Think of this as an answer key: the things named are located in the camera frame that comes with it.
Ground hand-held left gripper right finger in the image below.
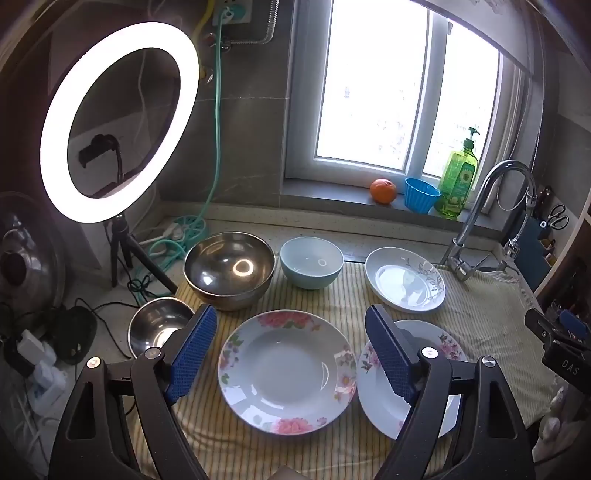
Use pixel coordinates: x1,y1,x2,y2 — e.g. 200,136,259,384
365,304,536,480

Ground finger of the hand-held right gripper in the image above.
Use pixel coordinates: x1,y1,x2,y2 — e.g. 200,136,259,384
525,308,557,344
556,310,591,342

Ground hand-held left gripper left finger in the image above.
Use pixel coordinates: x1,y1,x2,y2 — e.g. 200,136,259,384
48,304,219,480

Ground small steel bowl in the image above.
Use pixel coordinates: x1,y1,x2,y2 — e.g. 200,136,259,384
128,298,195,358

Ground pink blossom branch plate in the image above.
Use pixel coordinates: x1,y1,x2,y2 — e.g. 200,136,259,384
356,319,468,441

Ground white plate grey leaf print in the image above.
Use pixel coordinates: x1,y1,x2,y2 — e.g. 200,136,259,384
365,247,447,313

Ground large steel bowl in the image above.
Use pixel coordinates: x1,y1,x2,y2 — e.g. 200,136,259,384
183,232,276,311

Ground pink peony rimmed plate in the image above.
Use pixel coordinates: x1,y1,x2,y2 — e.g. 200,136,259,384
217,310,358,435

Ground light blue ceramic bowl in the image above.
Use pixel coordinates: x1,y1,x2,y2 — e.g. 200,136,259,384
280,237,345,291

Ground striped cloth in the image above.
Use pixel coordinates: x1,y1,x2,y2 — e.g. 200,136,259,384
134,247,561,480

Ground dark teal utensil holder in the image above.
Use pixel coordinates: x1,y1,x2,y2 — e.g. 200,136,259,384
522,215,561,294

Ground scissors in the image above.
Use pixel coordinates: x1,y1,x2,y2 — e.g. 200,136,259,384
547,204,570,230

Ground black device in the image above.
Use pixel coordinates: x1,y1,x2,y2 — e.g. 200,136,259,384
55,307,98,365

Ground teal round power strip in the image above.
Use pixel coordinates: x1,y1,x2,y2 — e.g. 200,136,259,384
173,215,208,243

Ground chrome faucet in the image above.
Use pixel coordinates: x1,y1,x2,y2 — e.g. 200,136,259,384
438,159,539,282

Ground black tripod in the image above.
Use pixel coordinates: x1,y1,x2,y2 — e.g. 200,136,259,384
108,215,178,296

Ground white charger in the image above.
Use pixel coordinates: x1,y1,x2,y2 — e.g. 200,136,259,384
34,364,65,402
16,330,47,365

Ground blue ribbed cup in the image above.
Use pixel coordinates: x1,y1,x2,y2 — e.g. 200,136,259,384
404,178,441,214

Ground orange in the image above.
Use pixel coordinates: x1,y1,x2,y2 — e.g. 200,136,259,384
370,178,398,205

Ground green dish soap bottle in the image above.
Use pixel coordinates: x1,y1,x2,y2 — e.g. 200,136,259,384
434,127,481,219

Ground metal pot lid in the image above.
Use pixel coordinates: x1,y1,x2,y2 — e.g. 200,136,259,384
0,191,70,319

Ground black phone holder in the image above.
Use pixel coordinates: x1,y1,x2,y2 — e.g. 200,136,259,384
78,134,127,185

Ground window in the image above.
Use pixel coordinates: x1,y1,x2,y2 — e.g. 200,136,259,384
284,0,536,195

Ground flexible metal pipe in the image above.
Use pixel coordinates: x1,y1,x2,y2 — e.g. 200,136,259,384
226,0,282,47

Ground yellow pipe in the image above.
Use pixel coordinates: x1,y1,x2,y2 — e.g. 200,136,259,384
196,0,218,81

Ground black cable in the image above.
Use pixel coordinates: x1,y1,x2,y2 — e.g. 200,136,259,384
69,272,155,361

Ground chrome sprayer with hose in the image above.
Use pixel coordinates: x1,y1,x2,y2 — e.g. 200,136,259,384
501,185,543,278

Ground green hose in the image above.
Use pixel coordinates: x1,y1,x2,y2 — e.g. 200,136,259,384
127,11,232,298

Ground ring light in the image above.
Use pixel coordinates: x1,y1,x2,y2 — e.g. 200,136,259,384
39,21,201,224

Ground white wall socket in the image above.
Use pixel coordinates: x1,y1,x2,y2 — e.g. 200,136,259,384
212,0,252,26

